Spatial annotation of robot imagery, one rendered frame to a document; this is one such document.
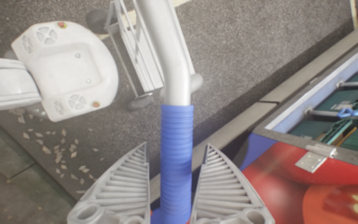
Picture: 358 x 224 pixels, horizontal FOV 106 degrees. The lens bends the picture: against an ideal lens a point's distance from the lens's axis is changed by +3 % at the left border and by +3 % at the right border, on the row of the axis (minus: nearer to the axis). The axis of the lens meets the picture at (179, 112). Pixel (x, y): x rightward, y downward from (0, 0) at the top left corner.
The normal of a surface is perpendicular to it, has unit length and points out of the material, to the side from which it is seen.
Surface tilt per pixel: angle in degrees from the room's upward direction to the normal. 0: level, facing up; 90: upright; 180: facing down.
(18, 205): 8
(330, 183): 90
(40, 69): 24
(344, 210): 90
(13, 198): 8
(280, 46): 0
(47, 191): 0
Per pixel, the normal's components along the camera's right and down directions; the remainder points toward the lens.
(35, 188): 0.31, 0.11
